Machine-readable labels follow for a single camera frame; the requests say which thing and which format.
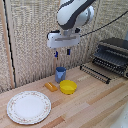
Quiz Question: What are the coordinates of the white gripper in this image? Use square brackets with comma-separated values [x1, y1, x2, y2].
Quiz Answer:
[46, 29, 82, 61]

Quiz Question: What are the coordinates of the yellow bowl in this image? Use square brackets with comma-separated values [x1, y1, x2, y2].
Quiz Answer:
[59, 79, 78, 95]

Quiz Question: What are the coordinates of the blue cup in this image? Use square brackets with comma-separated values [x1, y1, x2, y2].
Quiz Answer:
[54, 66, 67, 84]

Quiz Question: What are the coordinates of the black toaster oven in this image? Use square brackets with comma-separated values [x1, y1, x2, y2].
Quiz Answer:
[91, 37, 128, 80]

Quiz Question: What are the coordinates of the white patterned plate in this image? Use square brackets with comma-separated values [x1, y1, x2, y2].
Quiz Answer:
[6, 90, 52, 125]

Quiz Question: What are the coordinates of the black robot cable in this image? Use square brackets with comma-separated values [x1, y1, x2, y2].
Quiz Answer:
[79, 10, 128, 38]

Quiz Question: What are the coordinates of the wooden vertical post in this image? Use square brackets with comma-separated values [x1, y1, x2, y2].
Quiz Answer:
[0, 0, 16, 89]

